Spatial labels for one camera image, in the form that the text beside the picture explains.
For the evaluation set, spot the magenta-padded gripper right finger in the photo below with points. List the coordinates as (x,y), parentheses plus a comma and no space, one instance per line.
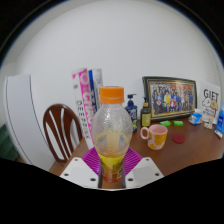
(144,171)

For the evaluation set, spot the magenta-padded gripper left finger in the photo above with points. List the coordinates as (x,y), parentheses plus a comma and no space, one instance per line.
(80,171)

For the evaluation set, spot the orange juice bottle orange cap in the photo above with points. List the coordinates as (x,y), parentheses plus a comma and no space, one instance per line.
(111,133)

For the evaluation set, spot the pink and yellow mug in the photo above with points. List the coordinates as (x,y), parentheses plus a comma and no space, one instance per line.
(157,138)

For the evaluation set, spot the flat round red coaster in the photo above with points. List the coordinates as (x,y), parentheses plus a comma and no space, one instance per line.
(178,139)

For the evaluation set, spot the dark wooden chair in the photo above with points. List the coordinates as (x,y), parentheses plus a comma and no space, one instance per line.
(48,133)

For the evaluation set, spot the small green packet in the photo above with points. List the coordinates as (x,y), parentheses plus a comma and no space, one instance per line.
(178,123)
(165,123)

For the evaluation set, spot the brown pump bottle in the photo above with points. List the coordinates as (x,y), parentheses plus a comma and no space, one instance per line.
(145,116)

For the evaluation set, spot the dark blue pump bottle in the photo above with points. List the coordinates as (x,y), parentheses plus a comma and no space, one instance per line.
(132,111)

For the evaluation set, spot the tall pink and white box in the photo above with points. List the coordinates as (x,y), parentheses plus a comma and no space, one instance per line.
(83,106)

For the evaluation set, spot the white refrigerator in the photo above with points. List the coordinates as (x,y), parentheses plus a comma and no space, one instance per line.
(23,123)

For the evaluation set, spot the blue tissue pack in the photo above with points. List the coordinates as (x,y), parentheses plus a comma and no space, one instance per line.
(196,117)

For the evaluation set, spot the green crate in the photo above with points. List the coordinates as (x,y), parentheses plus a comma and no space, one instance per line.
(6,146)

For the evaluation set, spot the framed group photo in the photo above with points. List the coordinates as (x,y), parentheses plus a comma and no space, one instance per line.
(171,98)

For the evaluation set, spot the small beige snack packet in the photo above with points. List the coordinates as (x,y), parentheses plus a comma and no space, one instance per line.
(208,126)

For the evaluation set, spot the blue detergent bottle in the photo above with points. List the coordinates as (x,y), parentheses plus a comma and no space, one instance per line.
(220,123)

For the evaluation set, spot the tall white and green box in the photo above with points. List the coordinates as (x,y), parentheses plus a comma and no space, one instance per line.
(96,81)

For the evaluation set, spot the white printed paper gift bag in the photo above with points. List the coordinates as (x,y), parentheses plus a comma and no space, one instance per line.
(210,101)

